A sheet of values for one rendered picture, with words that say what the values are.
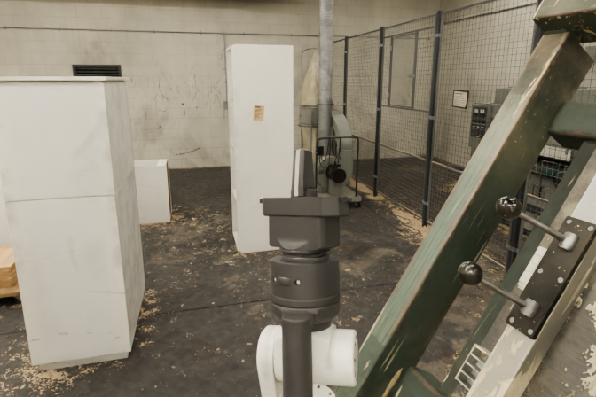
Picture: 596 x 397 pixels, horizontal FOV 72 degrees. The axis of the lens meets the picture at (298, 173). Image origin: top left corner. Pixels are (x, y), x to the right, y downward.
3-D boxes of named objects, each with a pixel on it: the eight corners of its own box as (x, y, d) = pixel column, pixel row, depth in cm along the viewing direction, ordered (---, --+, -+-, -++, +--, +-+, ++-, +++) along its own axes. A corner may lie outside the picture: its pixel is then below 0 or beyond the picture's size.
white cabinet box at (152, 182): (126, 214, 543) (121, 160, 527) (171, 210, 557) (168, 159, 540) (121, 225, 500) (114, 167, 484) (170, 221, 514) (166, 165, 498)
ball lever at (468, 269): (524, 318, 66) (450, 275, 67) (537, 298, 66) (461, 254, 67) (537, 326, 62) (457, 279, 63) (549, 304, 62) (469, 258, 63)
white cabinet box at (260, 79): (232, 232, 477) (225, 49, 431) (281, 228, 491) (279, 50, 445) (238, 253, 419) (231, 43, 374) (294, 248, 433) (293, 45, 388)
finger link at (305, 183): (309, 151, 55) (310, 197, 54) (295, 148, 52) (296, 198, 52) (319, 150, 54) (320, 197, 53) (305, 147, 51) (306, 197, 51)
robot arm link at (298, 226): (288, 197, 61) (289, 278, 60) (243, 198, 53) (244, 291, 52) (365, 196, 53) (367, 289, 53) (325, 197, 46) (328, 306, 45)
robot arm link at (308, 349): (356, 284, 55) (358, 369, 55) (279, 281, 58) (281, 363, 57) (348, 306, 44) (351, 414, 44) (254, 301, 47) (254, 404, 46)
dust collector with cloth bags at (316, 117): (289, 186, 682) (288, 49, 633) (329, 183, 698) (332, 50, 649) (312, 212, 552) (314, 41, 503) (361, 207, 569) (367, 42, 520)
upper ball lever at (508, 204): (562, 253, 66) (487, 211, 67) (574, 233, 66) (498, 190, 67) (576, 258, 62) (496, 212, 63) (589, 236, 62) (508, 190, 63)
